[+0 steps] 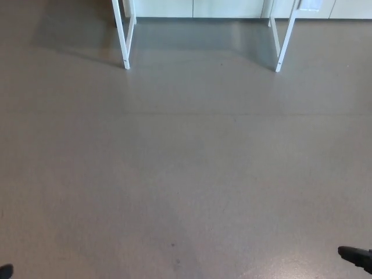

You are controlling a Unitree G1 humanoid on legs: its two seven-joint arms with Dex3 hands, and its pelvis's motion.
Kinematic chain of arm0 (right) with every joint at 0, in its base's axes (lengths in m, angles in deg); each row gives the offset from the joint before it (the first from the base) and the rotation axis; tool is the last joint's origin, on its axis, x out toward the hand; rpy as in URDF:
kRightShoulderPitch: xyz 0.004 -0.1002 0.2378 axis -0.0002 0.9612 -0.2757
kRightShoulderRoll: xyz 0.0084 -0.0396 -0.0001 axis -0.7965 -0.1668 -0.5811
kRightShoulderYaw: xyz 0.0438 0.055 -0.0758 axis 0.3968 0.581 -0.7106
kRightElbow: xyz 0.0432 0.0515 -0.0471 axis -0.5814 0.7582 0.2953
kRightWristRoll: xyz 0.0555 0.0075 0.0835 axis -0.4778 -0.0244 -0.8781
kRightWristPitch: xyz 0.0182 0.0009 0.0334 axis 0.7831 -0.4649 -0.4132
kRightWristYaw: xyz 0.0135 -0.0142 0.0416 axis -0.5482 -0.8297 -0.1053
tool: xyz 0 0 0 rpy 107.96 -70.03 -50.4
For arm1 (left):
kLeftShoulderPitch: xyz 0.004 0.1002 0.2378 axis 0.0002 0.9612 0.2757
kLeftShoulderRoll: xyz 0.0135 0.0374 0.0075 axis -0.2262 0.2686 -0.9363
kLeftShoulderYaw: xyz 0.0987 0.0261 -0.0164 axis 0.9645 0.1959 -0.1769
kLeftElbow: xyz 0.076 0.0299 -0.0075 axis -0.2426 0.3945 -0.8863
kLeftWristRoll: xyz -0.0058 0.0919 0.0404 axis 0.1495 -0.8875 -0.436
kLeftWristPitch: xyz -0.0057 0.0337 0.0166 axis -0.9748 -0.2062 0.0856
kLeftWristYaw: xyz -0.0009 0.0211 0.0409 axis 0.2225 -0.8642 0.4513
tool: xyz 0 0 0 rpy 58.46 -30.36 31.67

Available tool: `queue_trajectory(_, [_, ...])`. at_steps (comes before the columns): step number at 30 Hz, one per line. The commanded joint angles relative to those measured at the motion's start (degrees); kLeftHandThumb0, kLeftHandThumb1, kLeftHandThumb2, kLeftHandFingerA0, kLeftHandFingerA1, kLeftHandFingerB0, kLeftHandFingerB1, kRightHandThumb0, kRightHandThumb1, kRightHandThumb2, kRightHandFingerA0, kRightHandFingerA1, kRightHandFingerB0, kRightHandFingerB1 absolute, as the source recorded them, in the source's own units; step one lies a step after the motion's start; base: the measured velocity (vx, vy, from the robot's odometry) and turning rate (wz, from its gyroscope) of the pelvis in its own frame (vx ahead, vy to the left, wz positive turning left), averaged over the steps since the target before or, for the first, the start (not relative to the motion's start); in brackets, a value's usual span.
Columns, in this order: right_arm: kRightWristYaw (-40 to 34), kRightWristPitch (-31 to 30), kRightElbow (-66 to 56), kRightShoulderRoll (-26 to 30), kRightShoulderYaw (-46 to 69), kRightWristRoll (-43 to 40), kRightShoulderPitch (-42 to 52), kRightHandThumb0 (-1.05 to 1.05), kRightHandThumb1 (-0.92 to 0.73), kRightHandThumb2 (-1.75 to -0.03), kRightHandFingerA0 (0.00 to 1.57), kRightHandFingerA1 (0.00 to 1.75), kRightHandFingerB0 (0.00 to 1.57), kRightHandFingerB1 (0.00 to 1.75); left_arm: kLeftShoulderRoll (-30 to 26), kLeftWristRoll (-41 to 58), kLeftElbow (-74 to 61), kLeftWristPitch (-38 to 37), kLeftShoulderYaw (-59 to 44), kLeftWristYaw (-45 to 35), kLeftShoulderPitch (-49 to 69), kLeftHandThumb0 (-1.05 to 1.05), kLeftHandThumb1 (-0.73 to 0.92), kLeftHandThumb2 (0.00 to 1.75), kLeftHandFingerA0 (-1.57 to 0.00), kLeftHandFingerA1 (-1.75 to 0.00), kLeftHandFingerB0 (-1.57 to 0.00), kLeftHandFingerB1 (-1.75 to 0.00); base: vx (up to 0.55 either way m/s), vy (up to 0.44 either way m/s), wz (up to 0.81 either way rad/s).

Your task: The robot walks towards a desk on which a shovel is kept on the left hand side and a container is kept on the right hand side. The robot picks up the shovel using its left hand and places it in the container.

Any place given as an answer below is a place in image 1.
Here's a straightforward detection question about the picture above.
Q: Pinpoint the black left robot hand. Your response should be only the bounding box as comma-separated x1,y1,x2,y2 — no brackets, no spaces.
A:
0,263,14,279

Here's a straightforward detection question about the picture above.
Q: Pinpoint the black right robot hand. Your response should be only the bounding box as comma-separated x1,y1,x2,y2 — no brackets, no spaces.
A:
338,246,372,276

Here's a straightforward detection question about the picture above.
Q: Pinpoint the white desk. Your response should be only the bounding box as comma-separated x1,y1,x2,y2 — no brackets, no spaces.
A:
112,0,300,73

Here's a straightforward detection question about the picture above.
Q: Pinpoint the white cabinet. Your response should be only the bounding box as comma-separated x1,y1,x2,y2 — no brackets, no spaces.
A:
121,0,372,20

